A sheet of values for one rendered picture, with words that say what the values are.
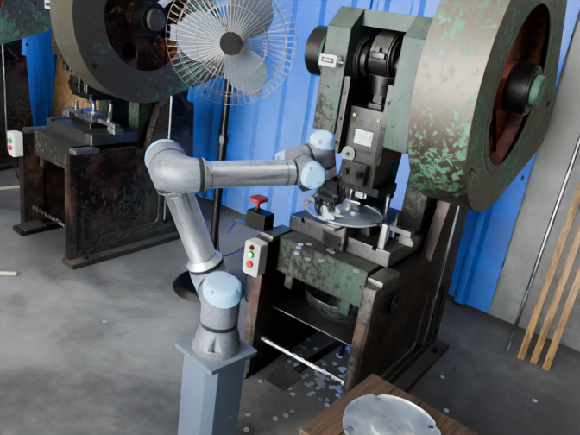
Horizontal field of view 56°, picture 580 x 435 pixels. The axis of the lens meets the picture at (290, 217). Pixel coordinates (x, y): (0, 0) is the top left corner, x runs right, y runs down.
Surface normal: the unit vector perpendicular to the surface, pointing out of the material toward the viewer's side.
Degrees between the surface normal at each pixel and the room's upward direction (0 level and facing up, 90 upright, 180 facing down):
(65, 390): 0
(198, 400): 90
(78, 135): 90
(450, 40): 73
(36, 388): 0
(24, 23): 90
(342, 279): 90
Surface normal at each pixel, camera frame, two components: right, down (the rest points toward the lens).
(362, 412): 0.14, -0.93
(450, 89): -0.59, 0.23
